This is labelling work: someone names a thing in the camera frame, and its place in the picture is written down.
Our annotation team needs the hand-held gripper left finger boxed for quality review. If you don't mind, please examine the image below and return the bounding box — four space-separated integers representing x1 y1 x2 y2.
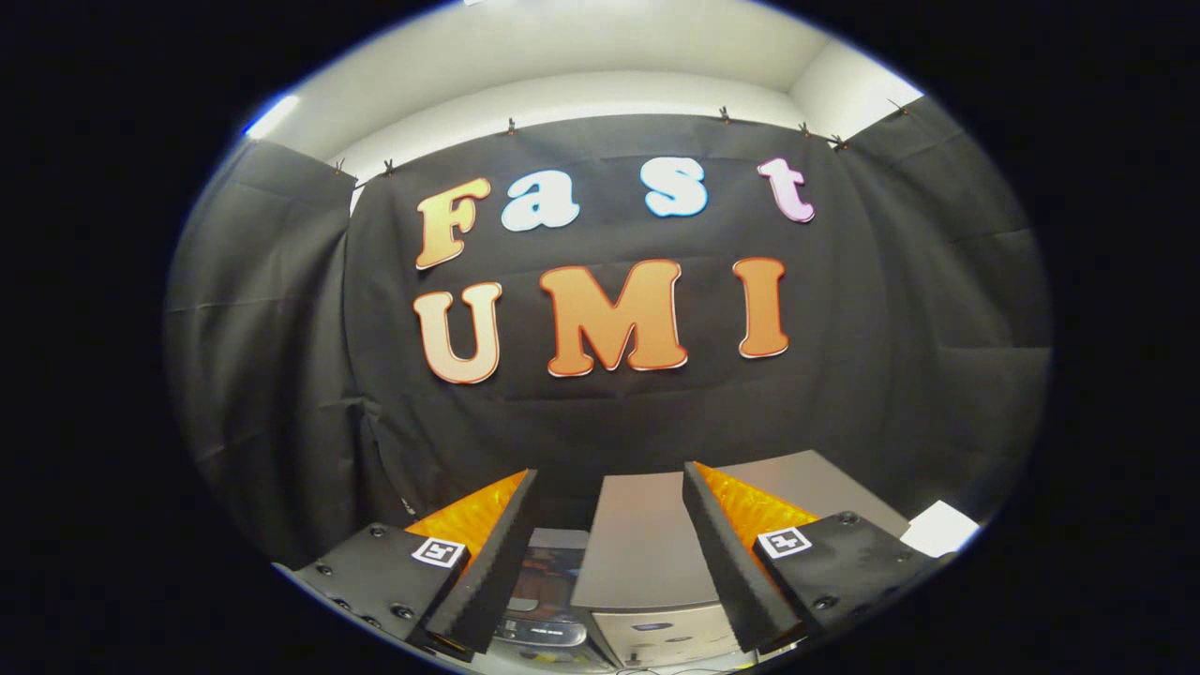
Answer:
277 467 542 665

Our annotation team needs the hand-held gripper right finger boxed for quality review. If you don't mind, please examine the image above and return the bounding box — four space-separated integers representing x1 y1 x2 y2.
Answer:
682 459 957 655

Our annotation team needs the dark glass washing machine lid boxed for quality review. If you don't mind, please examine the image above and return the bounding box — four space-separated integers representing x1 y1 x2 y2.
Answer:
506 544 590 620

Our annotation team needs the grey washing machine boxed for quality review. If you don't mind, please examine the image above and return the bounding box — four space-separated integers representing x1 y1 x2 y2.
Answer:
492 528 620 674

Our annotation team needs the grey metal cabinet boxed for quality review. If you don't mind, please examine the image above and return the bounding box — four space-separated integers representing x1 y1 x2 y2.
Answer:
570 450 912 668

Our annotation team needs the white side table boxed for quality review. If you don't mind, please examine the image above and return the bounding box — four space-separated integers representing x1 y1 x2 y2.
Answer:
900 500 982 559

